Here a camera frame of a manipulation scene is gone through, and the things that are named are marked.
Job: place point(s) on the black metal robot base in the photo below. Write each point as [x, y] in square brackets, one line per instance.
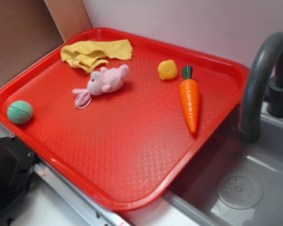
[17, 161]

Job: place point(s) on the orange plastic toy carrot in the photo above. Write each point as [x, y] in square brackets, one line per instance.
[190, 98]

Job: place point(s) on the red plastic tray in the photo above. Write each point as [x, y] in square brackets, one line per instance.
[125, 148]

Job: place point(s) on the pink plush mouse toy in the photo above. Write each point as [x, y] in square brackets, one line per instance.
[101, 82]

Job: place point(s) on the yellow rubber duck toy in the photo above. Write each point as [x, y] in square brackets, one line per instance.
[167, 70]

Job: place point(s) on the yellow cloth rag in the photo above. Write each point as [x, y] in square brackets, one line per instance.
[87, 55]

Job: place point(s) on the grey curved toy faucet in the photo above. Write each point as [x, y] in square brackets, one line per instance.
[256, 90]

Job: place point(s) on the grey plastic sink basin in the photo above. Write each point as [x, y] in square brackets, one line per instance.
[231, 183]

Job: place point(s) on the green textured ball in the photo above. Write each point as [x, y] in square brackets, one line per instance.
[20, 112]

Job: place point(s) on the brown cardboard panel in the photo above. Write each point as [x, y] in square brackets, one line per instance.
[30, 29]

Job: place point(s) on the dark grey faucet handle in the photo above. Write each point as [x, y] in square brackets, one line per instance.
[275, 90]

